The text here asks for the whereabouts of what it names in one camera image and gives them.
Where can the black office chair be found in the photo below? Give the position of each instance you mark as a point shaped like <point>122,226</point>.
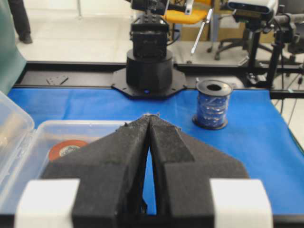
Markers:
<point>229,38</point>

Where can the black aluminium rail frame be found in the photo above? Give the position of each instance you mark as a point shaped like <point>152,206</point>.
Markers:
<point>39,74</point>

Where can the clear plastic toolbox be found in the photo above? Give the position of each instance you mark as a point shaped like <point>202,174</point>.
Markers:
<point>24,148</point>

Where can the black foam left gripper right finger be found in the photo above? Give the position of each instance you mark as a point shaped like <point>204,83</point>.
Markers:
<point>199,186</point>

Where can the person's dark trouser leg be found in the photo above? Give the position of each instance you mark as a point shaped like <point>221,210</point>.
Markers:
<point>21,21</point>

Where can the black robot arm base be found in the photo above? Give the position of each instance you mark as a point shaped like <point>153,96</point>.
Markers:
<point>149,70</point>

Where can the blue table mat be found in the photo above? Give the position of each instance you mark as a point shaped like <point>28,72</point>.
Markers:
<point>256,134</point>

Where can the white depth camera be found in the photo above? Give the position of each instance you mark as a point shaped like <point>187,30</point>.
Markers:
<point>260,6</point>

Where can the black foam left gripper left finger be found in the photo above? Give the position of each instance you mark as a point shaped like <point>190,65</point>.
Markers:
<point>91,186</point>

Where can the blue wire spool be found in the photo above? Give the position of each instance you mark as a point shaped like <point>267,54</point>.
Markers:
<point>212,104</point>

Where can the red round tape roll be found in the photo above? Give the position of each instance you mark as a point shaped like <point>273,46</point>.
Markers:
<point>65,147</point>

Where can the yellow chair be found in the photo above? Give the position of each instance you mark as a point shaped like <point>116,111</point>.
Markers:
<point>191,16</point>

